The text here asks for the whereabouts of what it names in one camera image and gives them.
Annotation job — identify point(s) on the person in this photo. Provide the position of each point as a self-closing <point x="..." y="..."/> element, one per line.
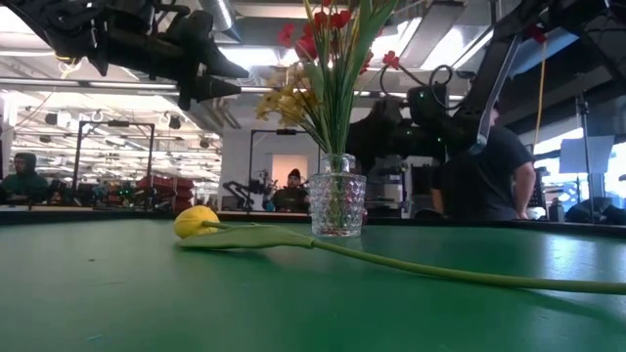
<point x="292" y="195"/>
<point x="484" y="186"/>
<point x="24" y="183"/>

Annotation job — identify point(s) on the red storage bins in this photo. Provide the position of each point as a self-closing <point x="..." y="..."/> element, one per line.
<point x="171" y="190"/>

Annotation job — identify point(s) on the black tripod stand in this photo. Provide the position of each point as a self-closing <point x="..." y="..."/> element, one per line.
<point x="585" y="146"/>

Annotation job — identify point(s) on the long ceiling light tube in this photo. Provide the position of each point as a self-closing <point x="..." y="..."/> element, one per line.
<point x="122" y="84"/>

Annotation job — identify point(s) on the silver ceiling duct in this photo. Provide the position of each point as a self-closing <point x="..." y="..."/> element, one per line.
<point x="217" y="17"/>

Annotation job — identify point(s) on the clear studded glass vase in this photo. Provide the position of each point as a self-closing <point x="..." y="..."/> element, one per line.
<point x="337" y="205"/>

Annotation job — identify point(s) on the black bag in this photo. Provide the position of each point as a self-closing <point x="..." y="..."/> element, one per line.
<point x="596" y="211"/>

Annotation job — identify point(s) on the black metal frame rig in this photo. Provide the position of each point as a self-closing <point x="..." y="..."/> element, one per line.
<point x="76" y="156"/>
<point x="286" y="131"/>

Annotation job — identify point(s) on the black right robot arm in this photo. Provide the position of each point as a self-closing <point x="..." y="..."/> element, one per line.
<point x="596" y="29"/>

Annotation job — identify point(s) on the black background robot arm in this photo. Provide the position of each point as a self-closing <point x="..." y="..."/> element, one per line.
<point x="249" y="188"/>

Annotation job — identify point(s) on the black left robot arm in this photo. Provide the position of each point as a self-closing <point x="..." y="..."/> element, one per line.
<point x="49" y="19"/>

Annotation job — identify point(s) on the green table mat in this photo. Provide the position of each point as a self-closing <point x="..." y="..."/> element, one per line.
<point x="147" y="303"/>

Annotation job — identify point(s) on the yellow tulip with long stem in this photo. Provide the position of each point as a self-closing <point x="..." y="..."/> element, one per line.
<point x="195" y="222"/>

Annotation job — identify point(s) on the white board sheet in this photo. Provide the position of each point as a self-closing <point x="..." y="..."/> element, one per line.
<point x="587" y="154"/>

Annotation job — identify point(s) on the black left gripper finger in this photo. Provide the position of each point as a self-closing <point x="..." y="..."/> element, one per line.
<point x="215" y="88"/>
<point x="222" y="67"/>

